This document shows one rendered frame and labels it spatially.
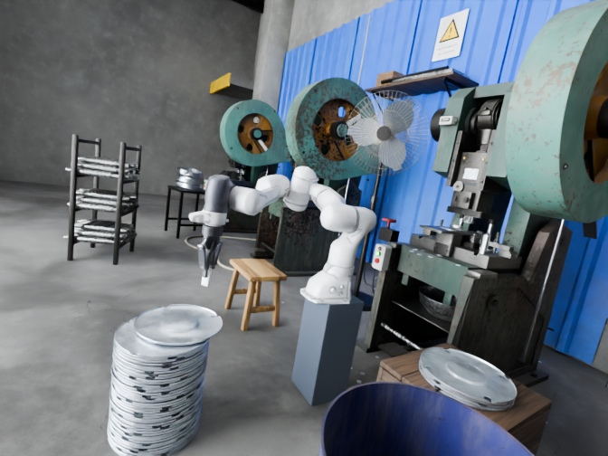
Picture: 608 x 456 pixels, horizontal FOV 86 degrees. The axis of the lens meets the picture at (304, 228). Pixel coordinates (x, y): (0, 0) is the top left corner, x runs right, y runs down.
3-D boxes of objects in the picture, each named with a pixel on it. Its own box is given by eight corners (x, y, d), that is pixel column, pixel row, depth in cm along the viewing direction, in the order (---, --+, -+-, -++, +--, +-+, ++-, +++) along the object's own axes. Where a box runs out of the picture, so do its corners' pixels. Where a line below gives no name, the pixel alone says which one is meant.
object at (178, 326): (149, 355, 95) (149, 352, 95) (123, 313, 116) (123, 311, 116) (237, 333, 114) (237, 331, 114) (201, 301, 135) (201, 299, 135)
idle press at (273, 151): (213, 235, 409) (229, 90, 381) (191, 220, 488) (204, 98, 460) (311, 238, 496) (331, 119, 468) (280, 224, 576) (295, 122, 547)
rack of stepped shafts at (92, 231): (122, 265, 260) (131, 143, 244) (57, 260, 250) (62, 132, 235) (138, 251, 301) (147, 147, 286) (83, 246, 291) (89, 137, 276)
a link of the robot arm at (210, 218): (232, 212, 123) (230, 226, 124) (204, 205, 128) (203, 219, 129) (211, 213, 112) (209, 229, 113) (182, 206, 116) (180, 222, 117)
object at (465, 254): (486, 270, 147) (489, 256, 146) (409, 243, 185) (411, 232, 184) (519, 268, 163) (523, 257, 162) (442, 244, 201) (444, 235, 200)
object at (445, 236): (436, 258, 152) (442, 230, 150) (413, 250, 164) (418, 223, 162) (468, 258, 166) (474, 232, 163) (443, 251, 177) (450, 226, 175)
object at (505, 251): (509, 258, 150) (516, 236, 149) (475, 248, 165) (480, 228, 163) (517, 258, 154) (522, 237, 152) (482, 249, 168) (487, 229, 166)
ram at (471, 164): (470, 210, 157) (486, 147, 152) (444, 205, 170) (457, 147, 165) (490, 213, 166) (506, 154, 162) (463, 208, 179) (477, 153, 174)
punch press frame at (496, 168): (445, 370, 151) (523, 61, 129) (380, 326, 187) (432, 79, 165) (529, 346, 193) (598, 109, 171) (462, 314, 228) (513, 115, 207)
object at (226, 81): (227, 85, 606) (229, 70, 602) (209, 93, 710) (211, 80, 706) (272, 98, 654) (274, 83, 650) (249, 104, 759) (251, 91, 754)
